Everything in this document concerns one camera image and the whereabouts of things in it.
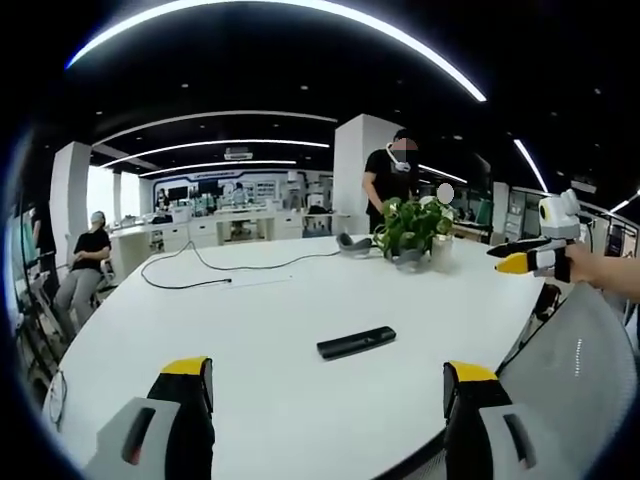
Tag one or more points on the white office chair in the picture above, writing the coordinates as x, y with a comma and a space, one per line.
102, 280

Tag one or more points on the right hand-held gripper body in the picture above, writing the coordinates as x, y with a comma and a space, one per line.
557, 220

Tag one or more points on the white neck-worn device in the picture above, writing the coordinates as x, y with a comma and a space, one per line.
400, 160

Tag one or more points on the green potted plant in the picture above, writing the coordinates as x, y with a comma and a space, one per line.
415, 227

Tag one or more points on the grey headset device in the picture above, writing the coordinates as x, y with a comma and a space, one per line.
357, 245

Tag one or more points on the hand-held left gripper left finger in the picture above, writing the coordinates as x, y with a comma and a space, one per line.
165, 425

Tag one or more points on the person's right hand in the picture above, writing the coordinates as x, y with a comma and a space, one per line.
580, 267

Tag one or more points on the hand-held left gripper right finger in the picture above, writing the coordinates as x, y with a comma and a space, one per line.
492, 425

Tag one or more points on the grey mesh office chair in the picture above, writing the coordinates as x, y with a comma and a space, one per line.
570, 360

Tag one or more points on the white counter cabinet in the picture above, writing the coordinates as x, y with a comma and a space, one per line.
220, 227

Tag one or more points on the black remote control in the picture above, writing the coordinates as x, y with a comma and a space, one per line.
356, 342

